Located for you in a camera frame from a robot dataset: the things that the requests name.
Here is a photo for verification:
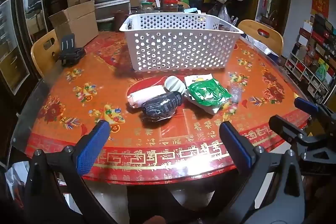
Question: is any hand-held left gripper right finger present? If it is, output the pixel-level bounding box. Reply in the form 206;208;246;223
219;121;309;224

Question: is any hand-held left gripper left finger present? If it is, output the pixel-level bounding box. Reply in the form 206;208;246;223
24;120;118;224

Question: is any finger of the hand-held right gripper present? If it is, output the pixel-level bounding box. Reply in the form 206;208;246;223
268;114;313;145
294;97;336;135

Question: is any green plastic packet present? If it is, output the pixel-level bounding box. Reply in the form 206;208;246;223
188;78;233;106

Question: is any pink and white roll pack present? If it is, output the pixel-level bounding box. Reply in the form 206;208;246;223
127;85;168;109

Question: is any black soft packet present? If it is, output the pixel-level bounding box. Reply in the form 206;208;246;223
142;91;183;119

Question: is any white flower-shaped plastic cutter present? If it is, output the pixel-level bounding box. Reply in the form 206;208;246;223
164;76;185;94

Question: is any white perforated plastic basket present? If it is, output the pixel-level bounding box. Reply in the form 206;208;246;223
119;13;244;72

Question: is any plain white flat packet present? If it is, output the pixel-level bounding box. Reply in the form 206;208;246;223
185;90;223;115

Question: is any white shelf with boxes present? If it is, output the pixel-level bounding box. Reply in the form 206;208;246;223
285;14;336;104

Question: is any small translucent plastic packet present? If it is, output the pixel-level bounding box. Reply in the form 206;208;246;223
228;84;242;104

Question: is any wooden chair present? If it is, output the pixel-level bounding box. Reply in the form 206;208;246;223
31;29;62;77
238;19;284;55

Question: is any black phone stand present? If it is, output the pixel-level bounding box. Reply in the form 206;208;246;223
58;34;86;67

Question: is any open cardboard box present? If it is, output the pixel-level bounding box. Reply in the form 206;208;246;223
49;0;100;48

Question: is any dark brown cylindrical container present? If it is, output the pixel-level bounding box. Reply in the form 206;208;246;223
113;10;129;31

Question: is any small glass jar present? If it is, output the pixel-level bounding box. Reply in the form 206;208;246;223
139;0;154;14

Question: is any glass jar with red lid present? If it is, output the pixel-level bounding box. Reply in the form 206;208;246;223
161;0;179;12

